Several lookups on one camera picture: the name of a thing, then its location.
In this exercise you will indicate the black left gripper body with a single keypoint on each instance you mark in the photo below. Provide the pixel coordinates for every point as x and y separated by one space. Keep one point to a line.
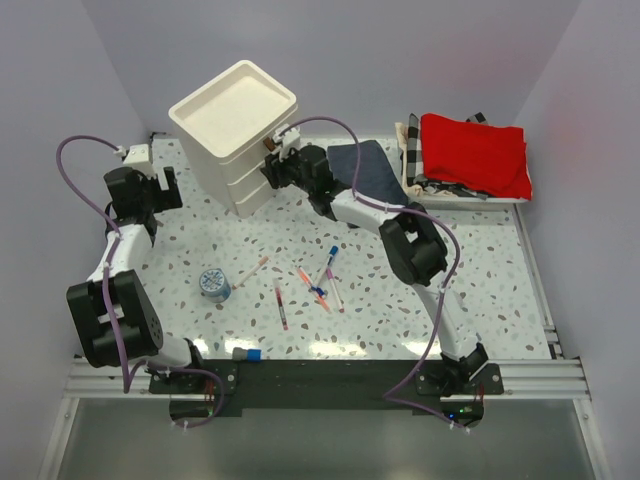
143 181

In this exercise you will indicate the white cloth basket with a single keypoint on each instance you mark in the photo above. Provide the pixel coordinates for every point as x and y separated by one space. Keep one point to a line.
438 194

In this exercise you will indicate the red pen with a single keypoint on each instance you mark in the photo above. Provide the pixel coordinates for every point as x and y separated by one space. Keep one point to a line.
280 304

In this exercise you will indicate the black white checkered cloth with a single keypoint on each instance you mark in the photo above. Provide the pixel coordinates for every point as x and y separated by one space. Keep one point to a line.
413 171

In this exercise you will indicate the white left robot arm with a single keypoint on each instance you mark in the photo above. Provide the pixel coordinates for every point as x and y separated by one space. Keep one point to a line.
114 317

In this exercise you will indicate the blue patterned tape roll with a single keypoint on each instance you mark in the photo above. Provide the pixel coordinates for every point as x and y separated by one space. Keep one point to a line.
214 285

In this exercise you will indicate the dark blue pencil pouch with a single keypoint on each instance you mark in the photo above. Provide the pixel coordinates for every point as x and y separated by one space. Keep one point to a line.
375 179

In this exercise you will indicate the blue grey glue stick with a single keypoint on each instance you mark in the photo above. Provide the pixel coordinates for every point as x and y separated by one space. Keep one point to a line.
250 355

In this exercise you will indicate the blue-capped white marker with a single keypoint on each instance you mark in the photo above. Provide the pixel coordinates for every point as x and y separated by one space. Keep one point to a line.
327 263

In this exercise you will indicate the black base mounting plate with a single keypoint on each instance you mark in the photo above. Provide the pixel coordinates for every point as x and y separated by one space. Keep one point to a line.
325 385

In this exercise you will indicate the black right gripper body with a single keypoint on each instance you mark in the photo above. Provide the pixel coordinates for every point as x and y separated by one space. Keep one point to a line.
293 171

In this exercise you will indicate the red folded cloth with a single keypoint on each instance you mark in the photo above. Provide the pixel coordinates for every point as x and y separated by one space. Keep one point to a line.
481 157

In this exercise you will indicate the orange marker pen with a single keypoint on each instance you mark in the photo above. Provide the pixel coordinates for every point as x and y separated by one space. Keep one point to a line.
307 281

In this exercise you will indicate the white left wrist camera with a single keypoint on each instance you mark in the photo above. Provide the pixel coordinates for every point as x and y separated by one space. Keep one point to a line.
138 157

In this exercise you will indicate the cream drawer organizer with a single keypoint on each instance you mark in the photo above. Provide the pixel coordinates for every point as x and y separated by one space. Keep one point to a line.
221 128

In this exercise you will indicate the aluminium frame rail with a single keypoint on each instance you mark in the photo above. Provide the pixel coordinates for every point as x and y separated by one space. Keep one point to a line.
540 428

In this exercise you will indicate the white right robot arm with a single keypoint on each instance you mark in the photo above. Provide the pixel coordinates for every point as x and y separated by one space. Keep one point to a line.
414 248

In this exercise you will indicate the pink-capped white marker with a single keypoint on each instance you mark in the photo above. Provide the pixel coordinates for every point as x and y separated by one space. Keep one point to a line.
334 290

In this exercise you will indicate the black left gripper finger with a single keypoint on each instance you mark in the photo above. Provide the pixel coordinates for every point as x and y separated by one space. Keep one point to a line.
167 179
165 200

